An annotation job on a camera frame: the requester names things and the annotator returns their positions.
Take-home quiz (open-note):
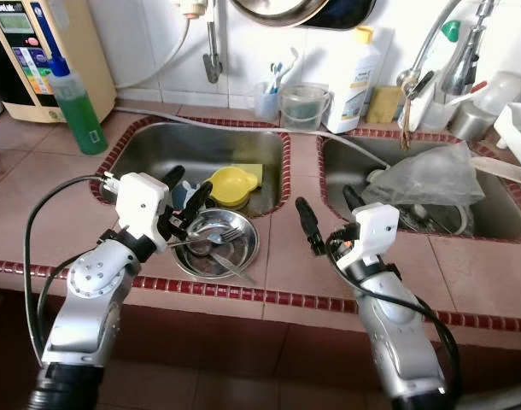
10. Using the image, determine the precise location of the clear plastic bag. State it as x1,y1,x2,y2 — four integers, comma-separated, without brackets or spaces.
380,143,488,210

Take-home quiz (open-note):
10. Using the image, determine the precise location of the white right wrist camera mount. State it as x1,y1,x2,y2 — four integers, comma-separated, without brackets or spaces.
333,202,402,261

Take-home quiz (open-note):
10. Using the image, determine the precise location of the green soap bottle blue cap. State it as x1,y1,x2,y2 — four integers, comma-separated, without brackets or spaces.
45,51,109,156

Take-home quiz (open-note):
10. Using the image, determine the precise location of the white translucent plastic container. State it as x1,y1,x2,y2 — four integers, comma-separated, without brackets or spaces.
474,71,521,120

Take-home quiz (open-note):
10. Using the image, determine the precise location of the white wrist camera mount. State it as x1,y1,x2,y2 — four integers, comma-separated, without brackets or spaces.
333,202,402,261
114,173,172,255

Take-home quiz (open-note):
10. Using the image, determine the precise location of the brown string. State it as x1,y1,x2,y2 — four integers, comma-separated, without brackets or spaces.
400,90,415,150

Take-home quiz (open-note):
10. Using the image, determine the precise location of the hanging steel pan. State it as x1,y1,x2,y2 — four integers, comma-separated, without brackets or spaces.
229,0,330,28

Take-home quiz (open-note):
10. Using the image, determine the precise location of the white hose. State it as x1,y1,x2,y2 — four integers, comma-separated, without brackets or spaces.
115,17,193,91

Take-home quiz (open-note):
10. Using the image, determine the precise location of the white bottle yellow cap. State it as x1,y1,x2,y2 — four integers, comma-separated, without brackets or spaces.
327,26,383,133

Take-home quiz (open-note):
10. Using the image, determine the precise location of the chrome gooseneck faucet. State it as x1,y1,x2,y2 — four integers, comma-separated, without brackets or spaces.
395,0,501,99

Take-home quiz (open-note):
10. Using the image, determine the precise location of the steel spoon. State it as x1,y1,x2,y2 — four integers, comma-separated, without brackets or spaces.
211,248,257,284

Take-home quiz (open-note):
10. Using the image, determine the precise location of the steel fork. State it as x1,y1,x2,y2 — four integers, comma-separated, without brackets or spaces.
167,227,244,250

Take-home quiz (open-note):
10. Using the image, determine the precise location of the clear toothbrush cup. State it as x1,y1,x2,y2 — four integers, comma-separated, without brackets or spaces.
254,81,283,120

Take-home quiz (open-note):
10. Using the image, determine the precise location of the beige water ionizer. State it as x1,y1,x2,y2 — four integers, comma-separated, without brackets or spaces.
0,0,116,125

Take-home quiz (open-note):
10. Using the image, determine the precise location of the stainless steel bowl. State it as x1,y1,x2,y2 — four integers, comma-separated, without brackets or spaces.
171,208,261,281

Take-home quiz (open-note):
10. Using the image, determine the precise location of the yellow sponge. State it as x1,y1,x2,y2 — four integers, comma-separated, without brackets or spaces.
235,162,266,190

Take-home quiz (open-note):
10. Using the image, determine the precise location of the yellow plastic bowl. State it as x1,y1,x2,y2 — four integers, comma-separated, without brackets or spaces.
201,167,255,210

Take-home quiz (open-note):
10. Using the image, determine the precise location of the clear plastic bucket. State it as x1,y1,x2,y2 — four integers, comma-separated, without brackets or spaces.
280,83,331,132

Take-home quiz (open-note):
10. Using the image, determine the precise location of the blue toothbrush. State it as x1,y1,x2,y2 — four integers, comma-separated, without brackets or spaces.
267,60,283,93

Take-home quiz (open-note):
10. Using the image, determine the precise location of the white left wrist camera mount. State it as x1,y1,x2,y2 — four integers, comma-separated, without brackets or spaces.
114,173,172,255

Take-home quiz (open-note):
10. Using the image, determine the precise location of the white red-tipped utensil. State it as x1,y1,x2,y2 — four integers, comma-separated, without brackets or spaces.
461,81,489,99

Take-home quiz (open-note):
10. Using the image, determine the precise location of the stainless steel sink basin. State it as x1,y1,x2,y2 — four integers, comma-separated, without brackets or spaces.
319,135,521,240
107,122,287,214

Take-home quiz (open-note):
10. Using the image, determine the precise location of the white toothbrush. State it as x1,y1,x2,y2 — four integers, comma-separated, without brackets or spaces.
278,47,300,86

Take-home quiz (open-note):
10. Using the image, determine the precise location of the mustard sponge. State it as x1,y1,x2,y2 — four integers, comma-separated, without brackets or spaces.
367,85,404,125

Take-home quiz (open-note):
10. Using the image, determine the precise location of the steel cup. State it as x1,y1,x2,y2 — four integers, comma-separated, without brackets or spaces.
451,101,494,142

